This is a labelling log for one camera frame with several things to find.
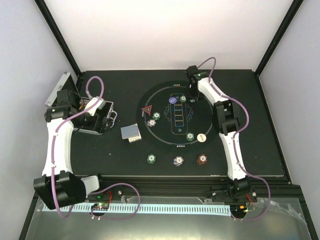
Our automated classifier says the purple round button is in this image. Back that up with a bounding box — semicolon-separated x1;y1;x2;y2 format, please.
168;97;178;105

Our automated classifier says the blue playing card deck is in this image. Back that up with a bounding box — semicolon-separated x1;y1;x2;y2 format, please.
120;124;140;140

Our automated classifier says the white round dealer button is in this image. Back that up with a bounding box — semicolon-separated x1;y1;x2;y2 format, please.
197;133;207;143

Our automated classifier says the red triangle marker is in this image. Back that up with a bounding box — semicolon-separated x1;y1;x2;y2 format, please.
141;105;152;116

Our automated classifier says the red brown poker chip stack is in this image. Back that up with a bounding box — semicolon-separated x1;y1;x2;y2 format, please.
196;154;208;165

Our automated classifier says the green poker chip stack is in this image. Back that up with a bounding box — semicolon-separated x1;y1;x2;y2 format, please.
147;154;156;164

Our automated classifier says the blue white poker chip stack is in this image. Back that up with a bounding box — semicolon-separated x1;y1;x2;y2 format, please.
173;156;184;167

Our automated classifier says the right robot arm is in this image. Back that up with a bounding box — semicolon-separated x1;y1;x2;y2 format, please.
186;65;251;202

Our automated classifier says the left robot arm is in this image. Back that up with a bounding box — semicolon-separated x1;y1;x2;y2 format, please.
33;89;117;210

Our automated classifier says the aluminium poker chip case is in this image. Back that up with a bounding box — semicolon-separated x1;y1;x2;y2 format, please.
44;72;118;136

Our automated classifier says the round black poker mat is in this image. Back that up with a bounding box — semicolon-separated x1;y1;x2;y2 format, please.
136;80;220;153

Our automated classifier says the left base circuit board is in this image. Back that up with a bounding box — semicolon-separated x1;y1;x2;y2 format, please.
91;202;109;211

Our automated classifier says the base circuit board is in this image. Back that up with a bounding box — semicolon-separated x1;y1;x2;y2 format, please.
91;202;109;211
230;205;256;213

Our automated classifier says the right base circuit board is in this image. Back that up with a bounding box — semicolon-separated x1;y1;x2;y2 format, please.
230;205;256;213

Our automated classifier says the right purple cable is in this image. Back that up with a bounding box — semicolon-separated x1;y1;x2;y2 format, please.
198;57;271;223

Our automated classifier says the purple cable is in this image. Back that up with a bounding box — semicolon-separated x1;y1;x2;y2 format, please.
51;76;140;221
198;57;271;223

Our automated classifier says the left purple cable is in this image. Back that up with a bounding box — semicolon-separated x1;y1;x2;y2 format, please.
51;76;140;221

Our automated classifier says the black aluminium rail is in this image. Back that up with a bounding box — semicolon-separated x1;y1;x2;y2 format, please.
98;174;237;198

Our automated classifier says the white slotted cable duct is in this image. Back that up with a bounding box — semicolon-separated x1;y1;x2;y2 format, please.
42;201;231;216

